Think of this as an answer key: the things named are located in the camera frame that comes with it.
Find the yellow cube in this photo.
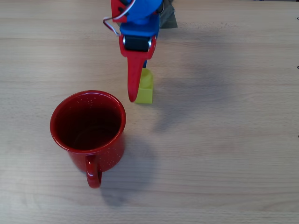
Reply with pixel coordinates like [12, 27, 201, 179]
[134, 68, 154, 105]

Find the red speckled mug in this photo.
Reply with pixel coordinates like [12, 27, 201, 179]
[49, 90, 127, 189]

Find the red white black servo cable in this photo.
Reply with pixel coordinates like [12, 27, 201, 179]
[156, 0, 166, 14]
[102, 0, 137, 37]

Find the grey duct tape piece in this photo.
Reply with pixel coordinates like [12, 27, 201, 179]
[158, 0, 178, 30]

